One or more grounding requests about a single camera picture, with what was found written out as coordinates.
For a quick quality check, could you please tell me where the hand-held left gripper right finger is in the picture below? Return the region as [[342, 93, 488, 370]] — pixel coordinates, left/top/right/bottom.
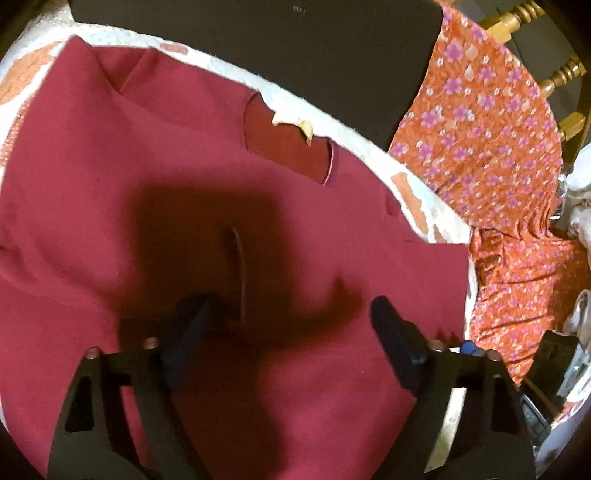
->
[[370, 296, 537, 480]]

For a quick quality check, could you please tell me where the white crumpled cloth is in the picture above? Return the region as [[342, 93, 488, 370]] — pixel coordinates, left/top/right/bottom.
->
[[556, 141, 591, 337]]

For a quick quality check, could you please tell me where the white blanket with orange print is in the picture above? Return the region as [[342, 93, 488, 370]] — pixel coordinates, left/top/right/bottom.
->
[[0, 0, 589, 480]]

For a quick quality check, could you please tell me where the black flat panel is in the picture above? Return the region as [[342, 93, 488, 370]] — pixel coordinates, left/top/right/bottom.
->
[[68, 0, 445, 151]]

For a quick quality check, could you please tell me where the wooden chair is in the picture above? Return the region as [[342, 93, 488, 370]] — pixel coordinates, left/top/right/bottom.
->
[[478, 0, 591, 160]]

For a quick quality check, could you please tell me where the maroon shirt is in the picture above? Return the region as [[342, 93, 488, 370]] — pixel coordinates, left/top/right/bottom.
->
[[0, 36, 472, 480]]

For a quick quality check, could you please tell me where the orange floral garment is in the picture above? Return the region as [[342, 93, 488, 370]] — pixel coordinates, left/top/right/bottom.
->
[[388, 2, 591, 386]]

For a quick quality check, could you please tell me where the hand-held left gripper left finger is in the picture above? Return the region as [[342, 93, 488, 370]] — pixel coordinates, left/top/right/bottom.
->
[[47, 294, 223, 480]]

